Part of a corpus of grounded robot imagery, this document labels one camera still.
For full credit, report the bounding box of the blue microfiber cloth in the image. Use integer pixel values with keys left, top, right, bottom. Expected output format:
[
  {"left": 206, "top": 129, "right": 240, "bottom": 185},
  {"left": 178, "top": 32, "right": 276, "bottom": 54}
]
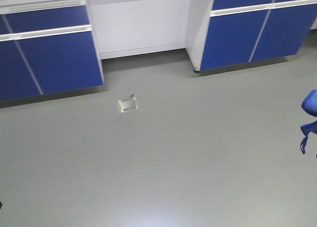
[{"left": 300, "top": 90, "right": 317, "bottom": 154}]

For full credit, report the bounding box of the blue base cabinet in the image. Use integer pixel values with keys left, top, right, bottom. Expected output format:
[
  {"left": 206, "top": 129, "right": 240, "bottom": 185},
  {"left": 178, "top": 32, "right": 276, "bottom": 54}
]
[
  {"left": 186, "top": 0, "right": 317, "bottom": 72},
  {"left": 0, "top": 0, "right": 105, "bottom": 101}
]

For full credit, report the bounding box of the metal floor outlet box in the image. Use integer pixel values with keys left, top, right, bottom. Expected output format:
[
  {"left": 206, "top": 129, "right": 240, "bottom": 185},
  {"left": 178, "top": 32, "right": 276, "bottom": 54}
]
[{"left": 118, "top": 94, "right": 138, "bottom": 113}]

